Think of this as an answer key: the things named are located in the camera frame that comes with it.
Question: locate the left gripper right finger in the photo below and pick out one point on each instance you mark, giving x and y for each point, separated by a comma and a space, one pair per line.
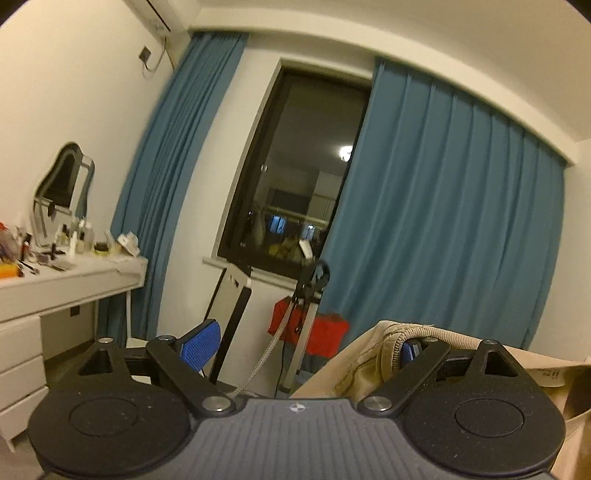
472, 412

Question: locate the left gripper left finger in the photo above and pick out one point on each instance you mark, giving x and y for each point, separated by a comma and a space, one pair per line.
122, 412

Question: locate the tan hooded garment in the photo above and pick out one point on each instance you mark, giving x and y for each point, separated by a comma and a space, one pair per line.
375, 357

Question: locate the black white chair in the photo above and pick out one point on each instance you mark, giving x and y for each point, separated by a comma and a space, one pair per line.
228, 302

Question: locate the white dressing table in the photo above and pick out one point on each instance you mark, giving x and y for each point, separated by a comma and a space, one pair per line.
25, 300

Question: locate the tissue box on table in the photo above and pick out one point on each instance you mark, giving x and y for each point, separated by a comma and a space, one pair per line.
129, 243

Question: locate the cosmetic bottles cluster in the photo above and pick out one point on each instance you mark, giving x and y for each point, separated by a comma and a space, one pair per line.
77, 237

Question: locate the red fabric bag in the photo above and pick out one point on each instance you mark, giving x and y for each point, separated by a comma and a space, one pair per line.
326, 333

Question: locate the large blue curtain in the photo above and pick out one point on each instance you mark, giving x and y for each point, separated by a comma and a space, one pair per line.
451, 215

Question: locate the wavy vanity mirror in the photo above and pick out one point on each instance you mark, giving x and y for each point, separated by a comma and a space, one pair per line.
62, 195

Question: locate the dark window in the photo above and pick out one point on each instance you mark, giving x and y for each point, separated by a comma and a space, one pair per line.
294, 169

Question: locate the narrow blue curtain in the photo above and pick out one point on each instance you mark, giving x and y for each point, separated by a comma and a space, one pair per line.
155, 187

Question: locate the white air conditioner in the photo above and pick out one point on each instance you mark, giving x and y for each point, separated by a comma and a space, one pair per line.
165, 16

